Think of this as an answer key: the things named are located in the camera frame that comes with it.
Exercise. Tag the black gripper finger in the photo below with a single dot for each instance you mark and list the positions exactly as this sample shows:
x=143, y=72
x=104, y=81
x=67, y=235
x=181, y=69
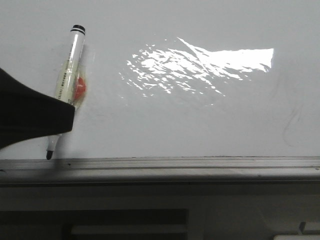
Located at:
x=26, y=113

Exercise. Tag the white whiteboard marker pen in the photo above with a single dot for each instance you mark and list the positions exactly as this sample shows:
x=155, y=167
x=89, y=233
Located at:
x=70, y=86

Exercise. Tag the white whiteboard surface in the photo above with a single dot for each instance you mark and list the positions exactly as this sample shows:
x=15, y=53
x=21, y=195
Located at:
x=176, y=78

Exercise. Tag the dark slotted panel below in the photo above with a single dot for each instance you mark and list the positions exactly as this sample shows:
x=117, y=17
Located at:
x=119, y=224

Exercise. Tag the white box bottom right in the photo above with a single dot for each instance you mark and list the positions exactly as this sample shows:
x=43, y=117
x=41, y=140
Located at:
x=306, y=231

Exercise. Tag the grey aluminium whiteboard frame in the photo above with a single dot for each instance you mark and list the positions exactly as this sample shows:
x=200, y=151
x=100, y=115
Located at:
x=70, y=171

